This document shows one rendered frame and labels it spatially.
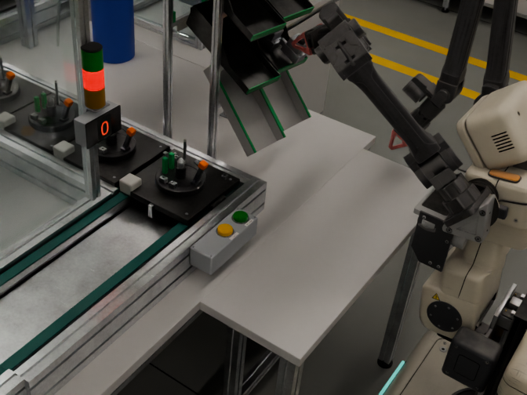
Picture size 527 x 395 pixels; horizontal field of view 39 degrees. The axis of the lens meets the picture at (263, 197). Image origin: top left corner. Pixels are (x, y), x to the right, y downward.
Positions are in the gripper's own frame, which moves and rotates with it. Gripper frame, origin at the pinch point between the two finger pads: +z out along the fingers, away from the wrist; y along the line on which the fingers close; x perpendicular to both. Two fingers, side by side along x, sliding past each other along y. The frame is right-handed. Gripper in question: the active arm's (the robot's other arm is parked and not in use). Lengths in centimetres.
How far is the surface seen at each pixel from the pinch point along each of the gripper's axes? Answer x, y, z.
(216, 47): -7.4, 24.9, 7.7
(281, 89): 14.8, -3.5, 15.1
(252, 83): 5.6, 18.3, 4.9
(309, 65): 36, -112, 93
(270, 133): 23.6, 11.3, 11.2
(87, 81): -13, 66, 10
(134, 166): 18, 48, 31
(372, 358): 131, -19, 24
